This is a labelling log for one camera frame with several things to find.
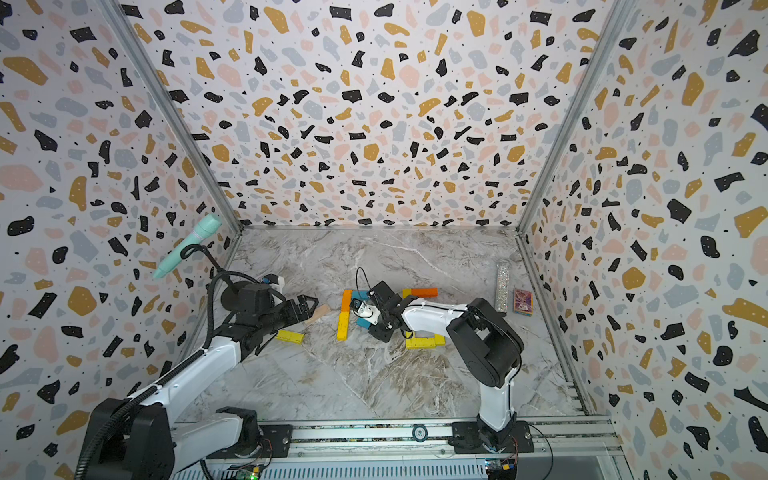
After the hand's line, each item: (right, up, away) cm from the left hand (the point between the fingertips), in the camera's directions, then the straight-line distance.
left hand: (311, 304), depth 87 cm
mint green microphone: (-23, +21, -10) cm, 33 cm away
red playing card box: (+67, -2, +13) cm, 68 cm away
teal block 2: (+15, -5, -3) cm, 16 cm away
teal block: (+15, +3, -3) cm, 15 cm away
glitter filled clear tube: (+60, +4, +15) cm, 63 cm away
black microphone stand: (-28, +3, +8) cm, 29 cm away
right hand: (+20, -8, +7) cm, 22 cm away
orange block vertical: (+8, -1, +14) cm, 16 cm away
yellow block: (+38, -12, +4) cm, 40 cm away
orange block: (+34, +1, +17) cm, 38 cm away
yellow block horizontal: (-7, -11, +3) cm, 13 cm away
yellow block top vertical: (+32, -12, +3) cm, 34 cm away
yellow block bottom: (+8, -7, +8) cm, 13 cm away
